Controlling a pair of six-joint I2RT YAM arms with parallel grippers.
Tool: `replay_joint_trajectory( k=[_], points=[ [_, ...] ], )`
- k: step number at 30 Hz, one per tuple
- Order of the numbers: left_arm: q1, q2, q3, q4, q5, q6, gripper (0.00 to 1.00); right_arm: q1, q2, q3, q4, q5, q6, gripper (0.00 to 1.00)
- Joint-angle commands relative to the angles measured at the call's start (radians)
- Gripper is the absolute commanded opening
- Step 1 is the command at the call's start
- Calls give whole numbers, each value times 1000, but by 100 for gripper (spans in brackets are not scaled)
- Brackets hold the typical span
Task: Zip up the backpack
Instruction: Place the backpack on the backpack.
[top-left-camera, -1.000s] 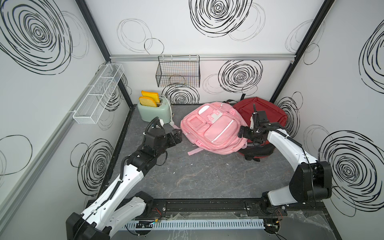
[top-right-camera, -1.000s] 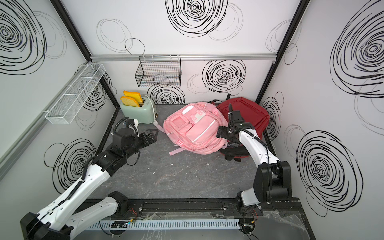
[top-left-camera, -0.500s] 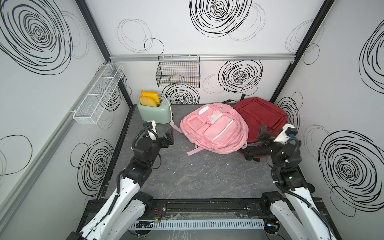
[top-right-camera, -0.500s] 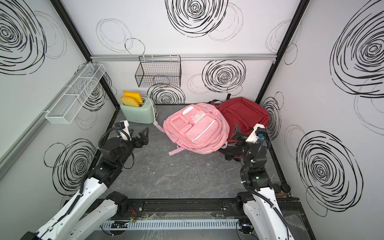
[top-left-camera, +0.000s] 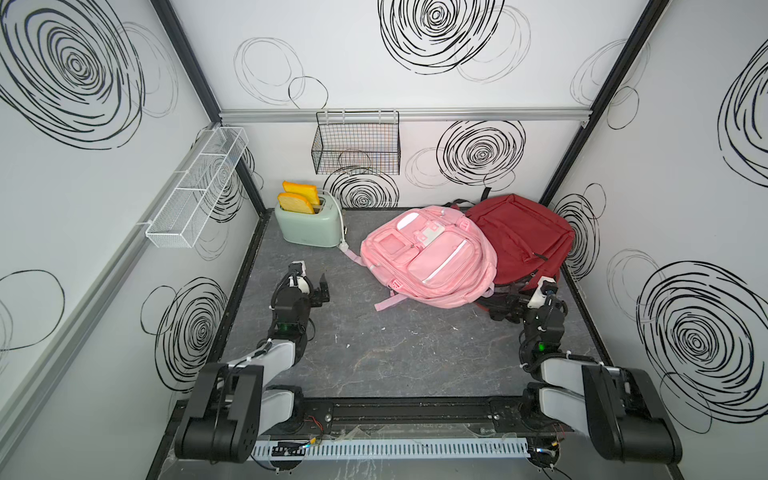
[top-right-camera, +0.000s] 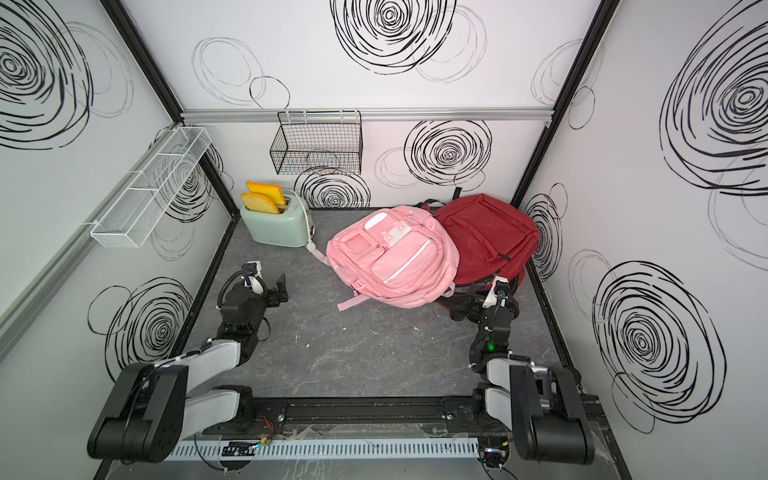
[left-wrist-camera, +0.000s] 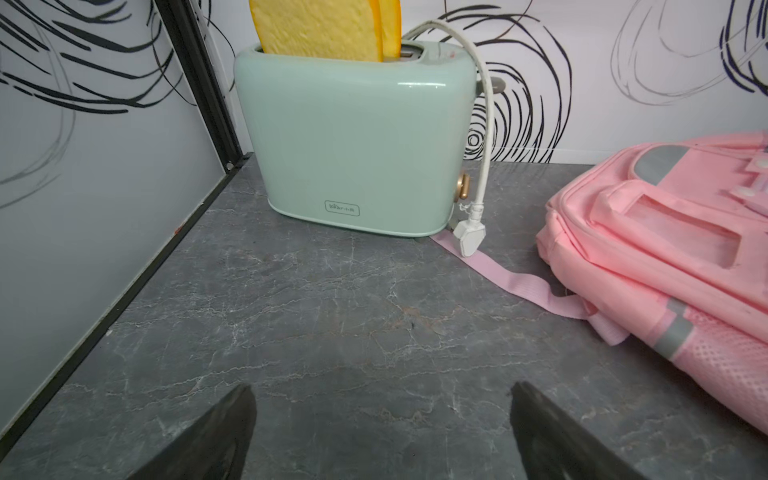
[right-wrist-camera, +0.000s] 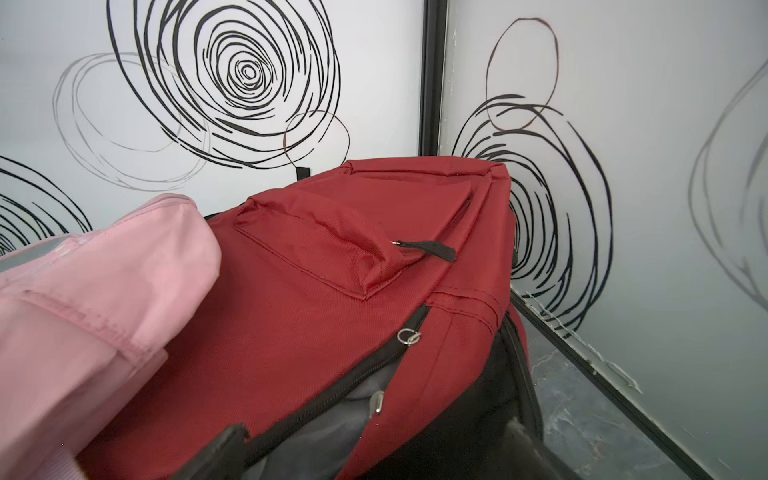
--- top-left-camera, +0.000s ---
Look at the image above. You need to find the pink tape outline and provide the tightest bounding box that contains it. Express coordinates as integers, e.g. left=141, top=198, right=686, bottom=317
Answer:
left=339, top=206, right=498, bottom=311

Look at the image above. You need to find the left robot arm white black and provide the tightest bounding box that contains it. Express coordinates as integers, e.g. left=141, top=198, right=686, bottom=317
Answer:
left=174, top=261, right=330, bottom=463

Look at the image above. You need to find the mint green toaster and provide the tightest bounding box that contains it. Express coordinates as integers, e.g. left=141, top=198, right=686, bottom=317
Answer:
left=274, top=190, right=346, bottom=248

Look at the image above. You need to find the front yellow toast slice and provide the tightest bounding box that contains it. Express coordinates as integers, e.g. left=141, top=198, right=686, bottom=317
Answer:
left=277, top=192, right=315, bottom=215

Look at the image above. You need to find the yellow toast slice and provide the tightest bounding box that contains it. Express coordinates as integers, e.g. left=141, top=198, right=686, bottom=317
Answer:
left=282, top=181, right=320, bottom=206
left=277, top=192, right=315, bottom=215

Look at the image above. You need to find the rear yellow toast slice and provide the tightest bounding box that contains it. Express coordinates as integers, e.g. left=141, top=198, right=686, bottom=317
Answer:
left=282, top=181, right=320, bottom=206

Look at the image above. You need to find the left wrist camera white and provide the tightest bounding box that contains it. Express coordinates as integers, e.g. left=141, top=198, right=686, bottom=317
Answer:
left=288, top=261, right=311, bottom=294

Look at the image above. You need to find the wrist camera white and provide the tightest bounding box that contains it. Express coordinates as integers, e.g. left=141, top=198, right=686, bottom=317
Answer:
left=527, top=276, right=558, bottom=309
left=288, top=261, right=311, bottom=294

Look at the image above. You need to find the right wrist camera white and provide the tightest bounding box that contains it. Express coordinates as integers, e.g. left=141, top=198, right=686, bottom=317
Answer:
left=527, top=276, right=558, bottom=309

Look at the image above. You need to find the white mesh wall shelf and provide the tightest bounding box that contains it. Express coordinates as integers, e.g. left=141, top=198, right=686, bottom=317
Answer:
left=145, top=126, right=249, bottom=249

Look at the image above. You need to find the white slotted cable duct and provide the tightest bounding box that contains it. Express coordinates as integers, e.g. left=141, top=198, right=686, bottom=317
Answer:
left=251, top=438, right=530, bottom=461

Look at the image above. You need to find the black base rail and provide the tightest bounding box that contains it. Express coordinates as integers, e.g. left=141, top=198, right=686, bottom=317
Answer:
left=266, top=396, right=572, bottom=437

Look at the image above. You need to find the black wire basket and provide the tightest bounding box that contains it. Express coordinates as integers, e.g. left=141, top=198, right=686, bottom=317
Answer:
left=310, top=110, right=401, bottom=175

